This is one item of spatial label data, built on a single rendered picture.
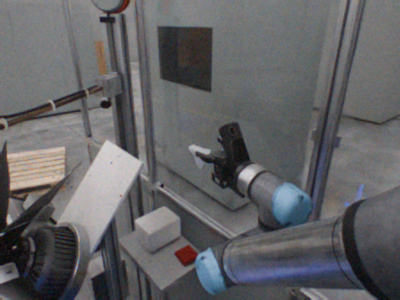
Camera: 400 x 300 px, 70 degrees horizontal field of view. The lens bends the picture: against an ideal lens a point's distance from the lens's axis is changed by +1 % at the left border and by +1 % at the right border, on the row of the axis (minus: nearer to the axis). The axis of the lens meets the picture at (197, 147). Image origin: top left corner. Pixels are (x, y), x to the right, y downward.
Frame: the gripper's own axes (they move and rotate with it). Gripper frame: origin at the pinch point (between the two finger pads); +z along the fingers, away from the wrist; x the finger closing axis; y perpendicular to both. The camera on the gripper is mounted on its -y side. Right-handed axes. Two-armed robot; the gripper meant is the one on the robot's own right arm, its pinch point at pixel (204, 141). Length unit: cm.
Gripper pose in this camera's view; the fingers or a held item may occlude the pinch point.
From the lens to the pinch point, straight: 80.4
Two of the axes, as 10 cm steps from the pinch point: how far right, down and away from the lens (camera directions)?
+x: 8.8, -2.7, 4.0
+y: 0.9, 9.0, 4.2
